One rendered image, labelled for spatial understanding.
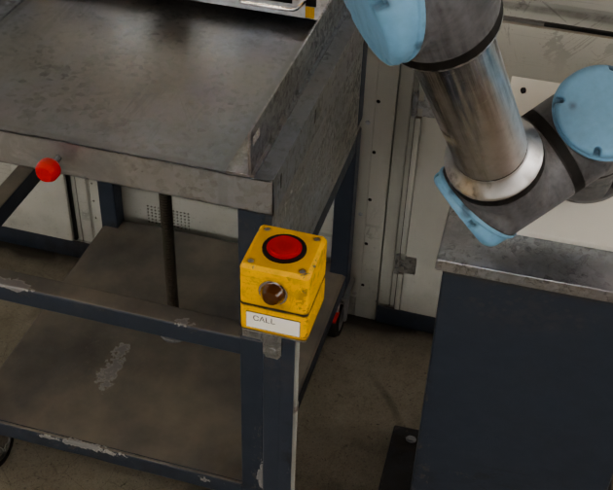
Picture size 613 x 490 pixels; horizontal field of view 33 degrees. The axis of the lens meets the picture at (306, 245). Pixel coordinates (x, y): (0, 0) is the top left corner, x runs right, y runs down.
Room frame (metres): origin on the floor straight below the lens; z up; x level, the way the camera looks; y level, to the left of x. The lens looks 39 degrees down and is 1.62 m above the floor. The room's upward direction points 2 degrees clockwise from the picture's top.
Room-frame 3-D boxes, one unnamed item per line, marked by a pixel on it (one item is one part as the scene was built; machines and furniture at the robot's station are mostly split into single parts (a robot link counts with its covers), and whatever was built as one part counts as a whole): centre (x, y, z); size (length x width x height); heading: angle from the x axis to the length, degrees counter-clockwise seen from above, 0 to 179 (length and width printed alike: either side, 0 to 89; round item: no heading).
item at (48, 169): (1.14, 0.35, 0.82); 0.04 x 0.03 x 0.03; 165
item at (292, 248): (0.88, 0.02, 0.90); 0.04 x 0.04 x 0.02
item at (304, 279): (0.88, 0.02, 0.85); 0.08 x 0.08 x 0.10; 75
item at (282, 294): (0.83, 0.04, 0.87); 0.03 x 0.01 x 0.03; 75
